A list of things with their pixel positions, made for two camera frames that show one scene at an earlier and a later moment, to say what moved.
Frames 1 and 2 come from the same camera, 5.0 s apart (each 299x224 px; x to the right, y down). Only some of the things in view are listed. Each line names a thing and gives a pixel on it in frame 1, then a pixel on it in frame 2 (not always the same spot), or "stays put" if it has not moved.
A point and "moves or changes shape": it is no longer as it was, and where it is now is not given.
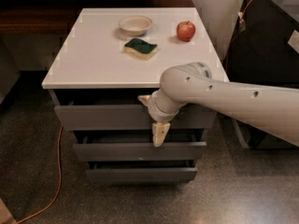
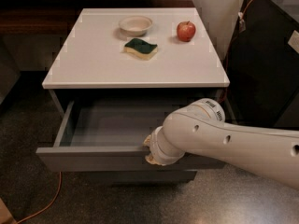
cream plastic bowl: (135, 25) stays put
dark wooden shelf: (59, 17) stays put
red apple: (186, 31) stays put
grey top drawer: (128, 117) moves or changes shape
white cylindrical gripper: (154, 109) -> (156, 148)
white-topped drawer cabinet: (106, 59) stays put
